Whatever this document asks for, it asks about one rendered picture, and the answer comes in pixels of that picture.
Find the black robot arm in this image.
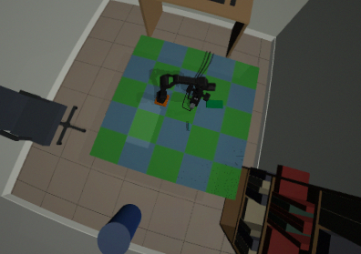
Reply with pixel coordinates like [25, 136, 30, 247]
[157, 74, 216, 104]

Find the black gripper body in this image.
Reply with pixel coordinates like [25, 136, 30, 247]
[186, 85, 211, 101]

